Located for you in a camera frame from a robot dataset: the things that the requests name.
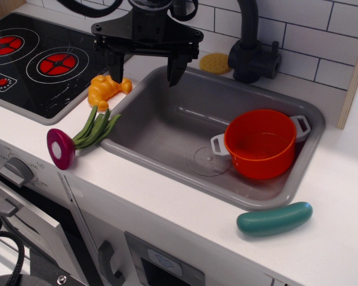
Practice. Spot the yellow round sponge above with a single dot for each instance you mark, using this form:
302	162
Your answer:
215	63

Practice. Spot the grey plastic sink basin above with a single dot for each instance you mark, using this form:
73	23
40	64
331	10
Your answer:
172	131

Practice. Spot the wooden side panel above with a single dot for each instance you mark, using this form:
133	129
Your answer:
345	22

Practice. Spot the grey dishwasher panel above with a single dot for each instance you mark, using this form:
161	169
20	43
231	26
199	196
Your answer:
156	267

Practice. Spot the purple toy beet green leaves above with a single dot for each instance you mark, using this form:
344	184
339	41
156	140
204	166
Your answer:
62	148

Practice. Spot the dark grey toy faucet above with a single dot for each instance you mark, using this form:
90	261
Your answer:
247	58

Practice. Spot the black toy stove top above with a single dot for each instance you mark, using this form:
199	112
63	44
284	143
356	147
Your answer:
45	68

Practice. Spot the toy oven door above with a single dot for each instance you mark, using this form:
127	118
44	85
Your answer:
39	230

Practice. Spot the teal toy cucumber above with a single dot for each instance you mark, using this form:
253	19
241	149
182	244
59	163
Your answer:
275	221

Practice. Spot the orange toy pot grey handles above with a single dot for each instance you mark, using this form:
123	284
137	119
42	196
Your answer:
261	143

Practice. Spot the grey cabinet door handle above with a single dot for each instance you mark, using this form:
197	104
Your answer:
105	254

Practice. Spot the grey oven knob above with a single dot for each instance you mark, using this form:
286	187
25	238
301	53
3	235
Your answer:
17	172

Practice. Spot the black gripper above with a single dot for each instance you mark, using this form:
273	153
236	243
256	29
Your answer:
151	28

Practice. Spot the yellow toy croissant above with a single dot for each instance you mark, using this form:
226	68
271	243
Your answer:
102	88

